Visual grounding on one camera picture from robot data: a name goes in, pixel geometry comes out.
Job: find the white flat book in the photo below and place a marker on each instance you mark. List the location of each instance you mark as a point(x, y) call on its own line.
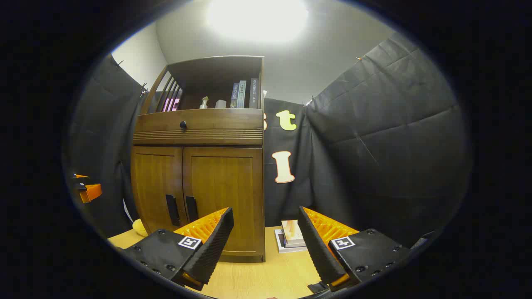
point(279, 245)

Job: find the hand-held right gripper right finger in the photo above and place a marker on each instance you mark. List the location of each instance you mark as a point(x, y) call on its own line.
point(318, 249)

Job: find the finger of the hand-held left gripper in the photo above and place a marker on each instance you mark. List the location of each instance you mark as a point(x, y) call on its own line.
point(91, 192)

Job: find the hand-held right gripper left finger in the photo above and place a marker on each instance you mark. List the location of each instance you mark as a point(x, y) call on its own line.
point(216, 245)

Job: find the black backdrop cloth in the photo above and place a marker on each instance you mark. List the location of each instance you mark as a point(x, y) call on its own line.
point(374, 166)

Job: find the yellow rounded object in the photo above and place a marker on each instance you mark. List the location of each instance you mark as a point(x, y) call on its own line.
point(139, 228)

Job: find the small white box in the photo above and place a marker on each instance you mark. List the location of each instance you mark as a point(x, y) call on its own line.
point(220, 104)

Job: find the dark upright book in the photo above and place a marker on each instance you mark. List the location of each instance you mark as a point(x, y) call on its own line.
point(254, 94)

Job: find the large ceiling light panel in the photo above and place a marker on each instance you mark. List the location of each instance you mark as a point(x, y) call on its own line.
point(257, 18)

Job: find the small pump bottle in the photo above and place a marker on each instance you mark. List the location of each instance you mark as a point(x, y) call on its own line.
point(203, 104)

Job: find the grey-blue upright book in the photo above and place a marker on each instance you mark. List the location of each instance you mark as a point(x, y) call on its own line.
point(234, 96)

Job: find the wooden shoe cabinet door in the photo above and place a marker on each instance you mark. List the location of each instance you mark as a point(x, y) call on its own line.
point(153, 182)
point(224, 182)

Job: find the wooden double-door shoe cabinet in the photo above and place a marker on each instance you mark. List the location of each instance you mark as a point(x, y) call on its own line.
point(199, 137)

